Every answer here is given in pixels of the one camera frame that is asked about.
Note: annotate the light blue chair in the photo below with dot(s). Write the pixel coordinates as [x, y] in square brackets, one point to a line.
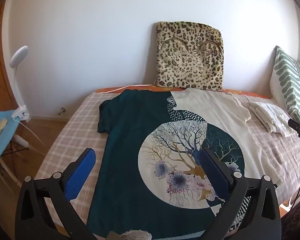
[2, 130]

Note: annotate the folded white cloth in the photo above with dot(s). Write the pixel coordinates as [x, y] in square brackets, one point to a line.
[267, 115]

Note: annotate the orange bed sheet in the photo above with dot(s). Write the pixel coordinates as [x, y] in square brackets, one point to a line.
[110, 89]

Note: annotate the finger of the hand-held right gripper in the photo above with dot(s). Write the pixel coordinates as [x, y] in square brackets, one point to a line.
[294, 124]

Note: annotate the teal tree print t-shirt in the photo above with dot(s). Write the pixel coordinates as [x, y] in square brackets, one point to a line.
[130, 130]

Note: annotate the wooden door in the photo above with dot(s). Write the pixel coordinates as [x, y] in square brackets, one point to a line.
[0, 67]

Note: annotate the beige checked blanket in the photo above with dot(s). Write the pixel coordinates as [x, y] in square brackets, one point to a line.
[72, 130]

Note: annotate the leopard print cushion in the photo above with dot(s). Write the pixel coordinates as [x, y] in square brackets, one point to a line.
[189, 55]

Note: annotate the green striped white pillow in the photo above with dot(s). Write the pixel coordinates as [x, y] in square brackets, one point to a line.
[287, 80]

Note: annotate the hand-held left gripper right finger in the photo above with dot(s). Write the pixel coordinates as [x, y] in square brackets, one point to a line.
[212, 172]

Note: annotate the white clip lamp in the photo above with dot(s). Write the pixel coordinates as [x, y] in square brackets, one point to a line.
[19, 60]

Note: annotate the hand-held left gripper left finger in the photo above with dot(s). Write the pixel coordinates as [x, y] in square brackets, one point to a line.
[80, 170]

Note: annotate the beige fluffy cloth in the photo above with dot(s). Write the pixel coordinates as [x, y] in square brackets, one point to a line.
[136, 235]

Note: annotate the metal door stop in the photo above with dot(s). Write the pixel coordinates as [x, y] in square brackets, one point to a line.
[62, 110]

